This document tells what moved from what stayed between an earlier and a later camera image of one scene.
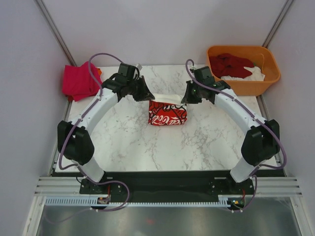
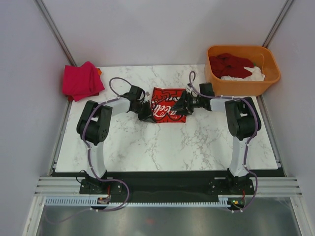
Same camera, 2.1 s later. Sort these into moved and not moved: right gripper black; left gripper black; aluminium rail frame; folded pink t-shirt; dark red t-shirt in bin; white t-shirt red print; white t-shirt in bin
Moved: left gripper black; white t-shirt red print; right gripper black
Not moved: white t-shirt in bin; folded pink t-shirt; dark red t-shirt in bin; aluminium rail frame
